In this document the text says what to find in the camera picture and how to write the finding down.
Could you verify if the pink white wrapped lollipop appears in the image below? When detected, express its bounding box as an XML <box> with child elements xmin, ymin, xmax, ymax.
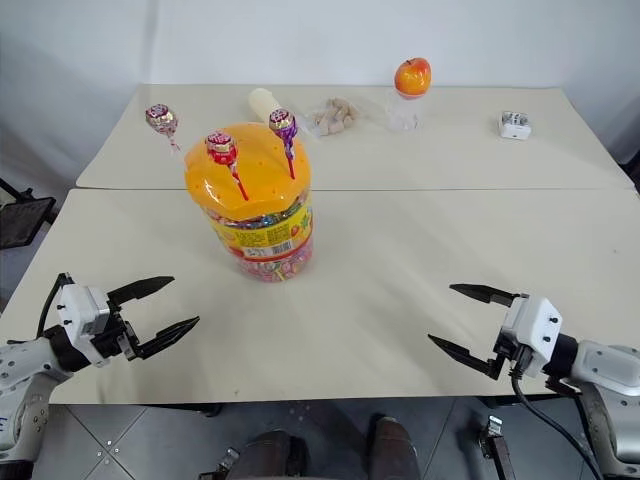
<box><xmin>144</xmin><ymin>102</ymin><xmax>184</xmax><ymax>159</ymax></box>

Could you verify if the orange perforated jar lid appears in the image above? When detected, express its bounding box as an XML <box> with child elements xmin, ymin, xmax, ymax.
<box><xmin>183</xmin><ymin>120</ymin><xmax>316</xmax><ymax>224</ymax></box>

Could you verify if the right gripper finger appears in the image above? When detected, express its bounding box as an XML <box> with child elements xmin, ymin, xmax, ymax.
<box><xmin>427</xmin><ymin>333</ymin><xmax>502</xmax><ymax>383</ymax></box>
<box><xmin>448</xmin><ymin>283</ymin><xmax>522</xmax><ymax>309</ymax></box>

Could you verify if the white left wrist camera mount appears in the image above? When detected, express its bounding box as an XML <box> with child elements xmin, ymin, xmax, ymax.
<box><xmin>55</xmin><ymin>283</ymin><xmax>112</xmax><ymax>369</ymax></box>

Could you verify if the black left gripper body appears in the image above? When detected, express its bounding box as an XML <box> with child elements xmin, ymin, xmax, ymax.
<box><xmin>92</xmin><ymin>293</ymin><xmax>145</xmax><ymax>362</ymax></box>

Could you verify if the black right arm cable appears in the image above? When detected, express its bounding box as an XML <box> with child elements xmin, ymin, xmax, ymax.
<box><xmin>508</xmin><ymin>367</ymin><xmax>606</xmax><ymax>480</ymax></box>

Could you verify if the purple wrapped lollipop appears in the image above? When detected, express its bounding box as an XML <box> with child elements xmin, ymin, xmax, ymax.
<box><xmin>267</xmin><ymin>106</ymin><xmax>301</xmax><ymax>181</ymax></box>

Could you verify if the black chair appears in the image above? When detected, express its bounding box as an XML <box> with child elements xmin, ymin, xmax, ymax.
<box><xmin>0</xmin><ymin>176</ymin><xmax>58</xmax><ymax>252</ymax></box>

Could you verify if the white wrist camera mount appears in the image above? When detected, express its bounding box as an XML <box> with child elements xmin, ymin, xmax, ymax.
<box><xmin>55</xmin><ymin>283</ymin><xmax>112</xmax><ymax>369</ymax></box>
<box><xmin>499</xmin><ymin>294</ymin><xmax>564</xmax><ymax>380</ymax></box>

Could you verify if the red wrapped lollipop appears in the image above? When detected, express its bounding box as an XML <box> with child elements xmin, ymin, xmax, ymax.
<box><xmin>205</xmin><ymin>130</ymin><xmax>250</xmax><ymax>203</ymax></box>

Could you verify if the small white box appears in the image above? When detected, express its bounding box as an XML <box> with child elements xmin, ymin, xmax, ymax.
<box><xmin>496</xmin><ymin>109</ymin><xmax>533</xmax><ymax>142</ymax></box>

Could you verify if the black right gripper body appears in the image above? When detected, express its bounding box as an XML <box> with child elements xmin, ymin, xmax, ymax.
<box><xmin>491</xmin><ymin>292</ymin><xmax>539</xmax><ymax>382</ymax></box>

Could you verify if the white cylinder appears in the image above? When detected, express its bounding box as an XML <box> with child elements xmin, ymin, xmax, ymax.
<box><xmin>248</xmin><ymin>87</ymin><xmax>282</xmax><ymax>124</ymax></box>

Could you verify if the clear bag of nuts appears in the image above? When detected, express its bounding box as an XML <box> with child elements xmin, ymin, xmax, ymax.
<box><xmin>303</xmin><ymin>96</ymin><xmax>372</xmax><ymax>139</ymax></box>

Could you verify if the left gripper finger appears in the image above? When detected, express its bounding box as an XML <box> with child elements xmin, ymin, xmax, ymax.
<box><xmin>108</xmin><ymin>275</ymin><xmax>176</xmax><ymax>308</ymax></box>
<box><xmin>131</xmin><ymin>315</ymin><xmax>201</xmax><ymax>362</ymax></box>

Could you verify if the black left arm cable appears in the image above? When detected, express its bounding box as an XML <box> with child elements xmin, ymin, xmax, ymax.
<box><xmin>35</xmin><ymin>272</ymin><xmax>76</xmax><ymax>346</ymax></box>

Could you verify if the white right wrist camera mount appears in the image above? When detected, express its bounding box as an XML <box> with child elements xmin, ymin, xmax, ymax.
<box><xmin>499</xmin><ymin>294</ymin><xmax>564</xmax><ymax>380</ymax></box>

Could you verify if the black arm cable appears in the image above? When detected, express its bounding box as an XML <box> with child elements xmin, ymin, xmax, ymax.
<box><xmin>508</xmin><ymin>367</ymin><xmax>606</xmax><ymax>480</ymax></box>
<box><xmin>35</xmin><ymin>272</ymin><xmax>76</xmax><ymax>346</ymax></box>

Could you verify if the clear plastic lollipop jar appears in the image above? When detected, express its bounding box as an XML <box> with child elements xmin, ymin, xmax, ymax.
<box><xmin>207</xmin><ymin>191</ymin><xmax>318</xmax><ymax>286</ymax></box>

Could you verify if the red yellow apple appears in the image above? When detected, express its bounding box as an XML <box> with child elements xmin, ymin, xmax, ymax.
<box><xmin>393</xmin><ymin>57</ymin><xmax>433</xmax><ymax>97</ymax></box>

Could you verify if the clear plastic cup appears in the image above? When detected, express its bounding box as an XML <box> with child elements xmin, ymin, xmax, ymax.
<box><xmin>384</xmin><ymin>89</ymin><xmax>422</xmax><ymax>134</ymax></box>

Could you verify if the black metal bracket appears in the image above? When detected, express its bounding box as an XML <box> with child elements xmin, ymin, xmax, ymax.
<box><xmin>476</xmin><ymin>414</ymin><xmax>515</xmax><ymax>480</ymax></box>
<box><xmin>198</xmin><ymin>446</ymin><xmax>242</xmax><ymax>480</ymax></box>

